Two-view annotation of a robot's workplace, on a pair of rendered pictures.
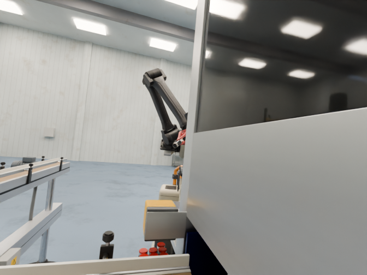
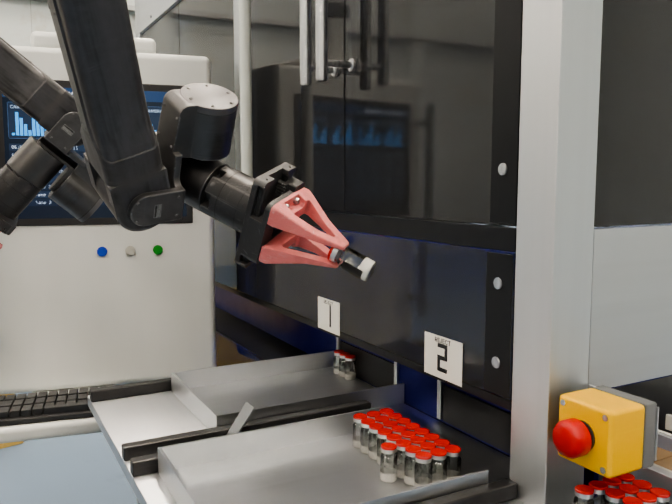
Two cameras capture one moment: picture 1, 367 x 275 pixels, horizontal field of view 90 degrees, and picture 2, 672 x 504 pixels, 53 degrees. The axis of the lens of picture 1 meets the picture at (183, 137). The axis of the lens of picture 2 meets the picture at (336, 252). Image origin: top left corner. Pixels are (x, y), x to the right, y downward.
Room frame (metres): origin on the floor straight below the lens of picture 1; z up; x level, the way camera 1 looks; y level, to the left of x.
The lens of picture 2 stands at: (0.91, 0.66, 1.27)
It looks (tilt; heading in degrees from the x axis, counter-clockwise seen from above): 6 degrees down; 256
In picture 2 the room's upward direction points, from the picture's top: straight up
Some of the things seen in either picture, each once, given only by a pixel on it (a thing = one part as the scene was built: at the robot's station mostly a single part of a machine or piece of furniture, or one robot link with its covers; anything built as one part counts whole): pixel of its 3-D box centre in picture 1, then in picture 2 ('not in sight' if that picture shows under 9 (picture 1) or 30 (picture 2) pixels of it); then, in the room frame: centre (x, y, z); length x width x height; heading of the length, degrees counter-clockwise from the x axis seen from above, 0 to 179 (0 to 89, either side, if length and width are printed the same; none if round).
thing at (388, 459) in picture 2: not in sight; (388, 462); (0.65, -0.13, 0.90); 0.02 x 0.02 x 0.05
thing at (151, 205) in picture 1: (159, 218); (604, 429); (0.46, 0.04, 0.99); 0.08 x 0.07 x 0.07; 15
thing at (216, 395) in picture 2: not in sight; (284, 387); (0.73, -0.50, 0.90); 0.34 x 0.26 x 0.04; 15
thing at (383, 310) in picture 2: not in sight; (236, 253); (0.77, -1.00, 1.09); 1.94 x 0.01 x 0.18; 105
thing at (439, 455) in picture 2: not in sight; (403, 446); (0.62, -0.17, 0.90); 0.18 x 0.02 x 0.05; 104
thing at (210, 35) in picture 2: not in sight; (206, 93); (0.82, -1.23, 1.50); 0.49 x 0.01 x 0.59; 105
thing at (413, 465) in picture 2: not in sight; (389, 449); (0.64, -0.17, 0.90); 0.18 x 0.02 x 0.05; 104
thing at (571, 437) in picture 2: not in sight; (575, 437); (0.51, 0.05, 0.99); 0.04 x 0.04 x 0.04; 15
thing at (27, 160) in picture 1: (33, 165); not in sight; (1.64, 1.29, 0.90); 0.28 x 0.12 x 0.14; 105
